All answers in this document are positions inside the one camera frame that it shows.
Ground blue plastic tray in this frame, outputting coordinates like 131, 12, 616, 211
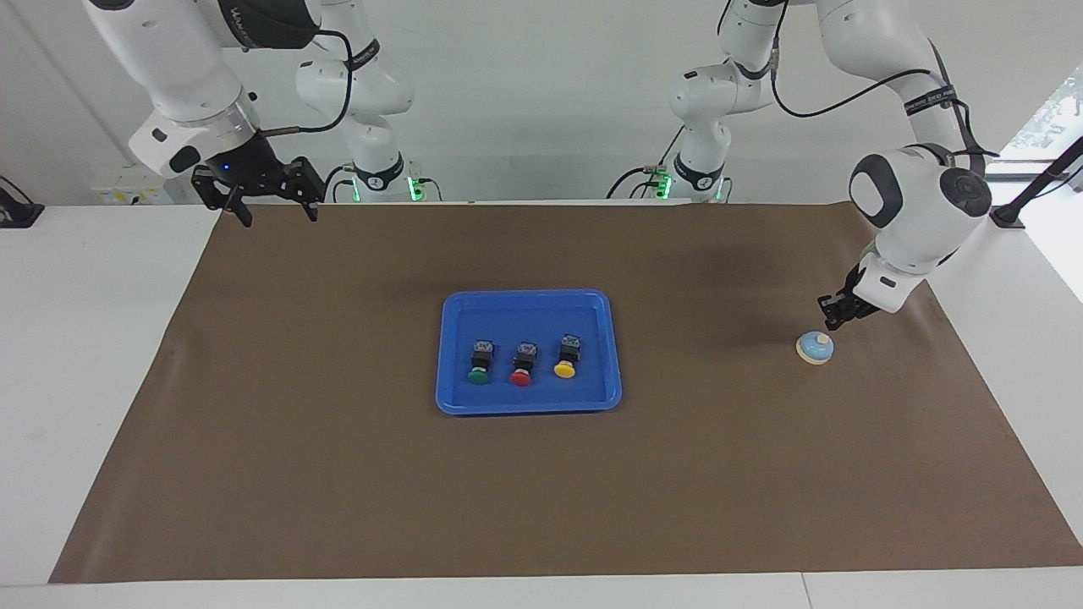
435, 289, 624, 416

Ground red push button switch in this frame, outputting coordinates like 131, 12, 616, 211
509, 341, 541, 387

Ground black camera stand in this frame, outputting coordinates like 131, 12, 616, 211
986, 135, 1083, 231

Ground brown table mat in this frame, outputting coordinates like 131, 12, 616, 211
48, 201, 1083, 584

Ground yellow push button switch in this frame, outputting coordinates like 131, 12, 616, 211
553, 334, 585, 379

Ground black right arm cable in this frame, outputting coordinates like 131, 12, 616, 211
258, 28, 355, 136

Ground window with greenery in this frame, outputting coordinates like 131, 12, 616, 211
998, 72, 1083, 174

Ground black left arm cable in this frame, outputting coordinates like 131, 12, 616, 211
768, 0, 987, 157

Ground green push button switch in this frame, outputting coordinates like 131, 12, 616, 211
466, 338, 498, 387

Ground light blue desk bell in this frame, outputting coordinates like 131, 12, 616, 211
795, 330, 836, 366

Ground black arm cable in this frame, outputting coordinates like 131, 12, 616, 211
768, 0, 987, 157
258, 28, 355, 136

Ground black clamp mount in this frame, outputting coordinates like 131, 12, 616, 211
0, 176, 45, 229

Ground white wall socket strip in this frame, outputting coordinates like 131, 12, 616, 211
91, 186, 166, 206

